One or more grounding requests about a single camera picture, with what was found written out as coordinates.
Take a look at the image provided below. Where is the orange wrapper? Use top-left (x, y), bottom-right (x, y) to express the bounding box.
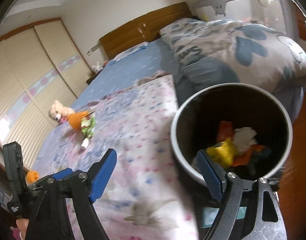
top-left (233, 150), bottom-right (253, 167)

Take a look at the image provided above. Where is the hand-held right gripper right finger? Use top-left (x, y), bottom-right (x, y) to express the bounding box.
top-left (195, 149), bottom-right (281, 240)

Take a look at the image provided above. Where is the orange plush toy on bed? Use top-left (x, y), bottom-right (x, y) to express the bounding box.
top-left (66, 111), bottom-right (93, 130)

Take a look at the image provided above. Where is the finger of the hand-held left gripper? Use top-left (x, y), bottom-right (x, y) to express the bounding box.
top-left (27, 169), bottom-right (74, 195)

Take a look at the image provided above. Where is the small orange object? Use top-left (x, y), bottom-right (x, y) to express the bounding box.
top-left (26, 170), bottom-right (40, 183)

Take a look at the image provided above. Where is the pink floral quilt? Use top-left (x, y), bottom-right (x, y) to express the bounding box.
top-left (33, 74), bottom-right (201, 240)

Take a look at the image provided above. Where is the grey baby crib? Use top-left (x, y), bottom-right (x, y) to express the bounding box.
top-left (192, 0), bottom-right (297, 34)

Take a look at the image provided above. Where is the blue and white pillow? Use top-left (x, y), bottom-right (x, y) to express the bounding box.
top-left (109, 41), bottom-right (150, 64)

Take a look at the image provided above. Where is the beige sliding door wardrobe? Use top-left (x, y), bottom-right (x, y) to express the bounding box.
top-left (0, 17), bottom-right (92, 170)

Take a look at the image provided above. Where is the white paper bag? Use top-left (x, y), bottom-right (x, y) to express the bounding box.
top-left (233, 127), bottom-right (258, 152)

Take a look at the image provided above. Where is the red snack packet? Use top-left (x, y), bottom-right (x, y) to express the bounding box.
top-left (217, 121), bottom-right (234, 143)

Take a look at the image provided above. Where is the green packet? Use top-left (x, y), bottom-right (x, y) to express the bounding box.
top-left (80, 116), bottom-right (96, 139)

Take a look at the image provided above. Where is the person's left hand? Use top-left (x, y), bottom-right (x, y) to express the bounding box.
top-left (16, 218), bottom-right (30, 240)

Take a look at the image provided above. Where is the wooden headboard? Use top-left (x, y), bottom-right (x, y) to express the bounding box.
top-left (99, 2), bottom-right (193, 58)

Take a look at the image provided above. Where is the blue bed sheet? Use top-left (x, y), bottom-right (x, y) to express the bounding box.
top-left (31, 39), bottom-right (186, 170)

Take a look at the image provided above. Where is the small white plush toy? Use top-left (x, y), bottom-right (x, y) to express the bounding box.
top-left (91, 61), bottom-right (105, 73)

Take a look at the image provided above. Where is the blue heart print quilt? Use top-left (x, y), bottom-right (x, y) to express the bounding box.
top-left (159, 19), bottom-right (306, 100)

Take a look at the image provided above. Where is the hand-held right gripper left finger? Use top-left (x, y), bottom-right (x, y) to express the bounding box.
top-left (26, 148), bottom-right (118, 240)

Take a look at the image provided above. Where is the dark wooden nightstand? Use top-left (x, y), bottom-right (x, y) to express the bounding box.
top-left (86, 70), bottom-right (106, 85)

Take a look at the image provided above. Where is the cream plush dog toy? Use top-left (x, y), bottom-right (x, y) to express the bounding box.
top-left (49, 100), bottom-right (76, 123)

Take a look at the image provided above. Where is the blue plastic wrapper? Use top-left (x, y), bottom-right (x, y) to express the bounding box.
top-left (251, 145), bottom-right (273, 160)

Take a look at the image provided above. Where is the yellow plush toy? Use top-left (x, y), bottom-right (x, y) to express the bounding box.
top-left (205, 141), bottom-right (239, 169)

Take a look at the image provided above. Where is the black round trash bin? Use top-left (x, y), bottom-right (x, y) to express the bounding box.
top-left (170, 82), bottom-right (293, 240)

